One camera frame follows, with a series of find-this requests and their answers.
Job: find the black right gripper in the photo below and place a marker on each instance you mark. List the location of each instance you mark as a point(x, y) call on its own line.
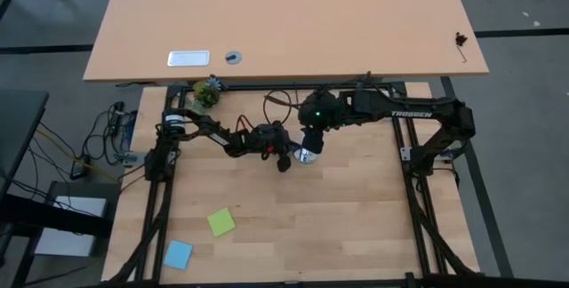
point(320, 108)

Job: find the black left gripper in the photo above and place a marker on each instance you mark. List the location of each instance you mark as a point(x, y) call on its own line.
point(255, 151)

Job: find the chrome lamp socket base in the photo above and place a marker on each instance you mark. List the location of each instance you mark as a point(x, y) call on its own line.
point(306, 159)

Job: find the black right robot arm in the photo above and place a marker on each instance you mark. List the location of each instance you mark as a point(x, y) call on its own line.
point(400, 108)

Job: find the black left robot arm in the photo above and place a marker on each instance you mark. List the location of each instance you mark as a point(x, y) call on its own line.
point(209, 128)

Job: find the green sticky note pad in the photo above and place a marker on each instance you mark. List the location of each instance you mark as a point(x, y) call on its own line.
point(221, 222)

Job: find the green potted plant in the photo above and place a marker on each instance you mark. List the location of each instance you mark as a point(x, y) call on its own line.
point(206, 94)

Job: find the large wooden desk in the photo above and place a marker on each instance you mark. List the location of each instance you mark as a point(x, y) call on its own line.
point(289, 21)

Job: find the silver rectangular plate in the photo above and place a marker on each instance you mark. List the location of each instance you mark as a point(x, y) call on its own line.
point(188, 58)

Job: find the blue sticky note pad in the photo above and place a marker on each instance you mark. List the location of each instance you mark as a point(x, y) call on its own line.
point(178, 255)

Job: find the black power strip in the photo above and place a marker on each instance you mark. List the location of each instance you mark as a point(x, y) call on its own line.
point(117, 117)

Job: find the small black tool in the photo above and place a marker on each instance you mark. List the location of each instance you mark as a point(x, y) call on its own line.
point(460, 39)

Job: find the black power adapter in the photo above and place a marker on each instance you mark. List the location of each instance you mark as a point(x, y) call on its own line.
point(79, 170)

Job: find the white box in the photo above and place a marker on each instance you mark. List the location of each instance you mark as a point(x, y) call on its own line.
point(66, 243)

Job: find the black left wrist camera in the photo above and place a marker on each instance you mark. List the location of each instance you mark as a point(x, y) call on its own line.
point(269, 133)

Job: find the black aluminium table frame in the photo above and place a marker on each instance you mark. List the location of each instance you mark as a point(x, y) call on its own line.
point(249, 87)

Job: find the light metal mounting bracket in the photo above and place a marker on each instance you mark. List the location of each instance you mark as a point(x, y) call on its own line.
point(129, 158)
point(405, 154)
point(449, 157)

